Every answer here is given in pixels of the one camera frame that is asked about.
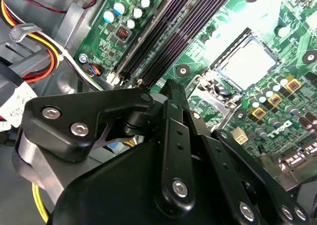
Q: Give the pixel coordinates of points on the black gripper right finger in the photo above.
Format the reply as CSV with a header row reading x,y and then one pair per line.
x,y
223,163

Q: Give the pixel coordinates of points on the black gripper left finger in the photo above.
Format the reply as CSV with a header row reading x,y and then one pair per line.
x,y
62,122

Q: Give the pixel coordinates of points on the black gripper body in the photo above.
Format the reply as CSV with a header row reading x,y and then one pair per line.
x,y
111,192

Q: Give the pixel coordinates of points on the metal socket cover frame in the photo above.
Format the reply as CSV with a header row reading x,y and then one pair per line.
x,y
208,101

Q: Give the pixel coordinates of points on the thin metal locking lever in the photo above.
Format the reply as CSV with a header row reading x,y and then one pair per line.
x,y
192,85

